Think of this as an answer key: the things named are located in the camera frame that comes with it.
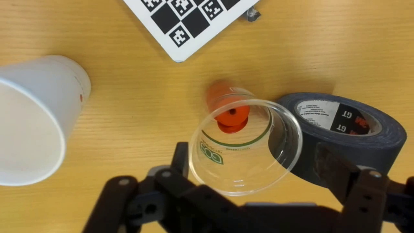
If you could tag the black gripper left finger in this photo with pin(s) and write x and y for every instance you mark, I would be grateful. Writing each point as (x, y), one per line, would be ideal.
(142, 199)

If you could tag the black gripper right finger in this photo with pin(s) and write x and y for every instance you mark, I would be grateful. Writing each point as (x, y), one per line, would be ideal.
(370, 202)

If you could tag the clear plastic cup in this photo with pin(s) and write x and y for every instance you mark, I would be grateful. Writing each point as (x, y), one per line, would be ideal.
(240, 164)

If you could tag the white cup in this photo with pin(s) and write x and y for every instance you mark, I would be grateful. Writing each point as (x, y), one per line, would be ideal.
(33, 121)

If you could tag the grey tape roll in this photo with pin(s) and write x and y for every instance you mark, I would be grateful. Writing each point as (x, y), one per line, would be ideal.
(388, 134)

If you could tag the black white checkerboard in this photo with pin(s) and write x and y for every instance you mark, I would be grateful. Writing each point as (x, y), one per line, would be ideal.
(188, 26)

